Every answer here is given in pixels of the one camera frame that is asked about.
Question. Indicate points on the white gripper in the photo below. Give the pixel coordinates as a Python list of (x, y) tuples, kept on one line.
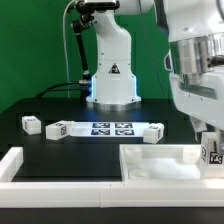
[(204, 102)]

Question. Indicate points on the white square tabletop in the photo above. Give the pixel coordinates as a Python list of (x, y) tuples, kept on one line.
[(160, 162)]

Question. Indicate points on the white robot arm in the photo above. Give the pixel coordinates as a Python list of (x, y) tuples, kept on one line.
[(195, 31)]

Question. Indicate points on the white U-shaped obstacle fence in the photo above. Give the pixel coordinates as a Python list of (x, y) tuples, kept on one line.
[(125, 193)]

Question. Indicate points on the white fiducial tag sheet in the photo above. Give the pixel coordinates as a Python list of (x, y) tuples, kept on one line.
[(108, 129)]

